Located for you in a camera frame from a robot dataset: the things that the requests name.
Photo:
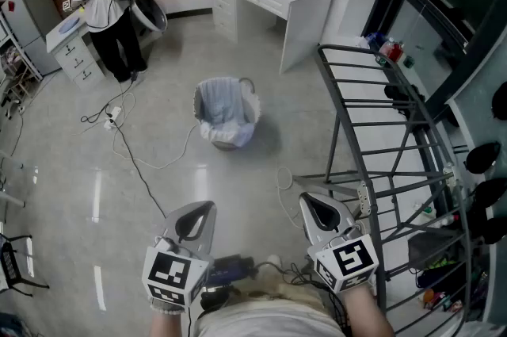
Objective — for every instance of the person's white shirt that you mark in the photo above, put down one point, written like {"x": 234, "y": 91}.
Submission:
{"x": 269, "y": 323}

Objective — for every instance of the black pouches hanging on wall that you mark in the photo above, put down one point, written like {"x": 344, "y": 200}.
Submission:
{"x": 481, "y": 157}

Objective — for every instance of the grey metal drying rack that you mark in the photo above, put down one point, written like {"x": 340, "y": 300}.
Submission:
{"x": 348, "y": 46}

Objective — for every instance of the green cup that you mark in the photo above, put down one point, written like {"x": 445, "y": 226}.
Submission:
{"x": 409, "y": 62}

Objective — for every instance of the person's right forearm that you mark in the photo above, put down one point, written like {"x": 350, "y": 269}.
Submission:
{"x": 366, "y": 315}

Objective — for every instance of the blue plastic bag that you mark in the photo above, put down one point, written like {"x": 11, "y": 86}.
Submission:
{"x": 374, "y": 40}

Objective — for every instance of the person's left forearm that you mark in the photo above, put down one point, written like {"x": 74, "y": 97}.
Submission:
{"x": 168, "y": 325}

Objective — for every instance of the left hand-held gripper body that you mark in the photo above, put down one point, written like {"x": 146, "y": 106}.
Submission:
{"x": 174, "y": 274}

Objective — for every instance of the blue black waist device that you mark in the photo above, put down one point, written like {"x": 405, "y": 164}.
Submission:
{"x": 227, "y": 272}

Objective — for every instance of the white shelf unit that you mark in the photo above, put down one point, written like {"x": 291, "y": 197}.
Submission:
{"x": 8, "y": 58}

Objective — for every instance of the person's white shoe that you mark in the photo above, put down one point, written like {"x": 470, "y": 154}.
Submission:
{"x": 274, "y": 260}

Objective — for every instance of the white woven laundry basket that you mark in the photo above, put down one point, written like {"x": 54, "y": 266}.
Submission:
{"x": 255, "y": 105}

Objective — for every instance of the red bottle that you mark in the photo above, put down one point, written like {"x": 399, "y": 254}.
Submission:
{"x": 392, "y": 52}

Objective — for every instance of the black metal frame chair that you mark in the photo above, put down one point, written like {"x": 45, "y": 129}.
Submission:
{"x": 8, "y": 266}

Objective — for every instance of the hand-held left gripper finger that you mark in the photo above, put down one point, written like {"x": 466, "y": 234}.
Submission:
{"x": 170, "y": 222}
{"x": 210, "y": 236}

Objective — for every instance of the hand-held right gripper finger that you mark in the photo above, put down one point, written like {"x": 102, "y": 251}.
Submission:
{"x": 308, "y": 224}
{"x": 350, "y": 220}

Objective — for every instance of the white drawer desk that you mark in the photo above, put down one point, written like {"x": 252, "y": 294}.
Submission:
{"x": 75, "y": 58}

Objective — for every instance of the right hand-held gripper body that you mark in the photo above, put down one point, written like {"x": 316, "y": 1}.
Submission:
{"x": 352, "y": 256}

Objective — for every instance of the person's beige trousers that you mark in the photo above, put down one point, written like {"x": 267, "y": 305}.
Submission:
{"x": 277, "y": 288}

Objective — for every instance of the blue plate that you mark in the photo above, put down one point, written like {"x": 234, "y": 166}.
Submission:
{"x": 68, "y": 26}

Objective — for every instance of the grey refrigerator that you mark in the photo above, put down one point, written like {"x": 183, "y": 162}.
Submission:
{"x": 27, "y": 18}

